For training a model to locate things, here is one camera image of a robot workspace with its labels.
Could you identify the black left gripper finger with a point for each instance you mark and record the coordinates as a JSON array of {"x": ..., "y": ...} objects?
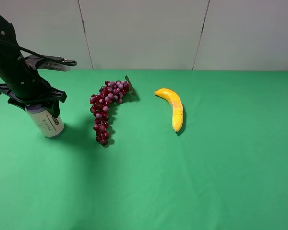
[{"x": 52, "y": 107}]

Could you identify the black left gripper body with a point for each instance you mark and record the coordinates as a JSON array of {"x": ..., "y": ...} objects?
[{"x": 24, "y": 86}]

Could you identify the purple white bag roll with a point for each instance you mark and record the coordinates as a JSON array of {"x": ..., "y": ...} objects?
[{"x": 50, "y": 126}]

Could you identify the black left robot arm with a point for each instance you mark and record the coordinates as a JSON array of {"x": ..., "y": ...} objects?
[{"x": 9, "y": 48}]

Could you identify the red grape bunch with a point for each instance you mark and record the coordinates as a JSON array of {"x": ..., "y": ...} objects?
[{"x": 112, "y": 92}]

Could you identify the yellow banana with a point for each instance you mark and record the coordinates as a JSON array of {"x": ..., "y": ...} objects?
[{"x": 177, "y": 107}]

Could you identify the green table cloth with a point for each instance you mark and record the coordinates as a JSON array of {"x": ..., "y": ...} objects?
[{"x": 226, "y": 169}]

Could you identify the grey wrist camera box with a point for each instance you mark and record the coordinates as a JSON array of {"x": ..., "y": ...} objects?
[{"x": 40, "y": 63}]

